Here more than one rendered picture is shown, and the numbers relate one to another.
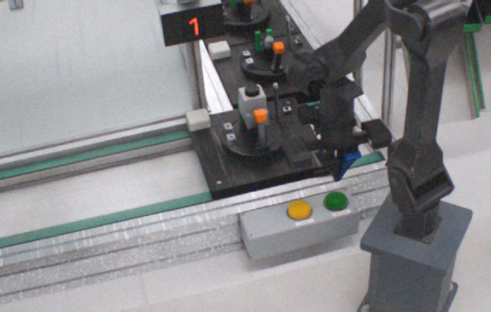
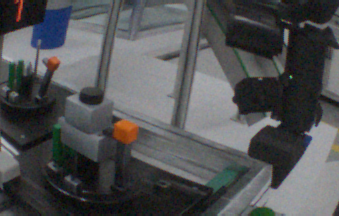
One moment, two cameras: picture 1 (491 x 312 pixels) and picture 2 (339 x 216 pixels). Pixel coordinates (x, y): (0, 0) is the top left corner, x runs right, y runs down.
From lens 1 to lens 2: 103 cm
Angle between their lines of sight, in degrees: 46
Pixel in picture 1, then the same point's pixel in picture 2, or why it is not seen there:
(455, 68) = (252, 60)
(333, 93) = (323, 40)
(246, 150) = (103, 196)
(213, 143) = (42, 195)
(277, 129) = (110, 163)
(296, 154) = (295, 144)
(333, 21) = not seen: hidden behind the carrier
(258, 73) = (27, 106)
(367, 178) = (256, 188)
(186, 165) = not seen: outside the picture
